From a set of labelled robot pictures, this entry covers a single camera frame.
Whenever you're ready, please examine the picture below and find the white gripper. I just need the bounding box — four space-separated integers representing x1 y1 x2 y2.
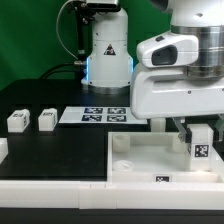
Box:
130 64 224 143

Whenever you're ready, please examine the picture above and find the white square tabletop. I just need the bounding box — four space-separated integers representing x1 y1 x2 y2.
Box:
107 132 224 183

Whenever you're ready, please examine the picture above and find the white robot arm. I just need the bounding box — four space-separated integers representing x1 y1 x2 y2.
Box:
79 0 224 139

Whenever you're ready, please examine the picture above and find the white front fence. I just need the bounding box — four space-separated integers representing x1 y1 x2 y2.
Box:
0 181 224 210

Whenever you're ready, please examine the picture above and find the white sheet with markers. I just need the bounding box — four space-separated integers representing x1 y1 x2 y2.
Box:
59 106 147 124

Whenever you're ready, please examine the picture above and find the white left fence piece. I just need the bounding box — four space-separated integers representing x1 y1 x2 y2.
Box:
0 138 8 164

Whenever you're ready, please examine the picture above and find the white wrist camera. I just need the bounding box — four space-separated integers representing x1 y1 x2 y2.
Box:
137 31 199 68

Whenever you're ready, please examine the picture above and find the black cable bundle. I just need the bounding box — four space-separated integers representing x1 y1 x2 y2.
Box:
40 63 84 80

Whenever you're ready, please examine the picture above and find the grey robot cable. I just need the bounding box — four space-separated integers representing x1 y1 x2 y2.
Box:
56 0 88 64

